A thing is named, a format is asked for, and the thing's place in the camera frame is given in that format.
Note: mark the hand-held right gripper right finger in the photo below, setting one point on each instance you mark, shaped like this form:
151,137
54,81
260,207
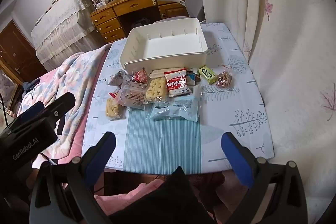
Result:
236,158

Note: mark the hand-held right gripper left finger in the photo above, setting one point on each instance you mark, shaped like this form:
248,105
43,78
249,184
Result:
99,158

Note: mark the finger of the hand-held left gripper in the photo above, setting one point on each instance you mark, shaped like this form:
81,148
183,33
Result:
61,104
32,109

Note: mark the puffed corn snack packet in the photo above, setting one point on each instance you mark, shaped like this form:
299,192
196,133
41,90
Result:
114,109
156,90

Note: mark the grey and white small packet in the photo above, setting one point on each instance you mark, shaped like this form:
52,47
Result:
118,79

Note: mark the clear packet with white label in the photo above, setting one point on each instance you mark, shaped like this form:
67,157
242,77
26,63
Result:
132,95

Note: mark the light blue snack packet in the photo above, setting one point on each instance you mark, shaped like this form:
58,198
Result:
181,108

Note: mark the red and white cookie packet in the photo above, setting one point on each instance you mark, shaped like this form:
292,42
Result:
178,83

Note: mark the beige stick packet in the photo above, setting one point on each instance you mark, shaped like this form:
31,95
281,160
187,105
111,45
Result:
157,73

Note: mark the white plastic storage box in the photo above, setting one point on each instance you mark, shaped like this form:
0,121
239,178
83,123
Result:
168,48

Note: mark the pink bed sheet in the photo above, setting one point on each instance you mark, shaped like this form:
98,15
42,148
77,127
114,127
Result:
78,140

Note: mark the floral blanket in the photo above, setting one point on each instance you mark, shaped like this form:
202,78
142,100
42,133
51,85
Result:
73,77

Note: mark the leaf printed tablecloth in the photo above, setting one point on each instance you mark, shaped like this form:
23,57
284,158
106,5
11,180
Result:
236,113

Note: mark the pink cloth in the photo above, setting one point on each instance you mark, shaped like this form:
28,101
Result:
118,200

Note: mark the brown wooden door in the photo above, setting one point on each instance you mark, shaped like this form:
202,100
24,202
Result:
15,50

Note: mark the white lace cover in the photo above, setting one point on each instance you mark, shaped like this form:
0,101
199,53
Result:
57,29

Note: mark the dark cloth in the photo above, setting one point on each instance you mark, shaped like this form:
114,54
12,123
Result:
162,203

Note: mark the clear packet of nuts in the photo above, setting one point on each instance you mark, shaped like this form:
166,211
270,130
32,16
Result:
224,79

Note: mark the small red candy packet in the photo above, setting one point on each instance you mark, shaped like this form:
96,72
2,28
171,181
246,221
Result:
141,75

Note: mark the yellow green snack packet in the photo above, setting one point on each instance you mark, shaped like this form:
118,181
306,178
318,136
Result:
208,75

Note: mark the brown snack packet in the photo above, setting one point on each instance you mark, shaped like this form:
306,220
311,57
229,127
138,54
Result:
194,78

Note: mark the white power strip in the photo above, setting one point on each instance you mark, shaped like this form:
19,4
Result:
101,3

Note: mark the grey plastic bag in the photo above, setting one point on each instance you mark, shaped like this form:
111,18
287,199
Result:
141,22

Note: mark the wooden desk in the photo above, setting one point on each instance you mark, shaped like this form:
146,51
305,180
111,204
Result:
136,3

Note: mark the white floral curtain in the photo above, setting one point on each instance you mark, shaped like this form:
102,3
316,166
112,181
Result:
288,29

